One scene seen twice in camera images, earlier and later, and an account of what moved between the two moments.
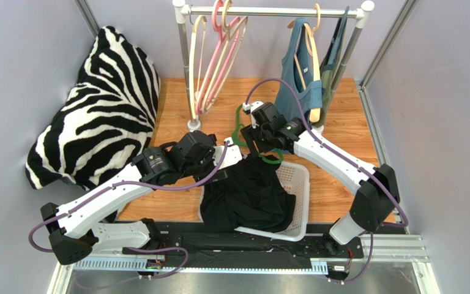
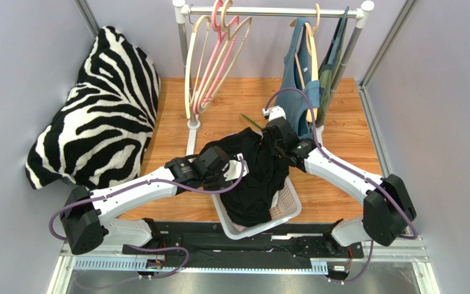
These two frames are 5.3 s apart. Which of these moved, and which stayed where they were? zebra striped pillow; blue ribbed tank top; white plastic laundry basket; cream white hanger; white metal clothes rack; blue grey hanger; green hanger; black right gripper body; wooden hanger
Moved: black right gripper body; green hanger; cream white hanger; white plastic laundry basket
Stayed: wooden hanger; blue ribbed tank top; blue grey hanger; zebra striped pillow; white metal clothes rack
